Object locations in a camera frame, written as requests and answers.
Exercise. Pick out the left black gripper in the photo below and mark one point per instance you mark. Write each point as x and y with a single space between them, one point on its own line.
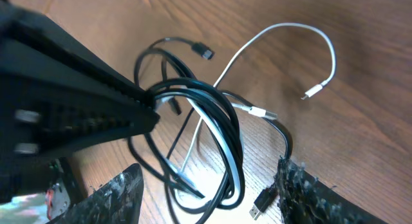
37 136

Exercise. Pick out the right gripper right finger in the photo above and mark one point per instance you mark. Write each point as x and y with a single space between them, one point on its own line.
303 199

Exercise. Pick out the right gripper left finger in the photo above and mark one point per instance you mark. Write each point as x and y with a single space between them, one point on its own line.
118 201

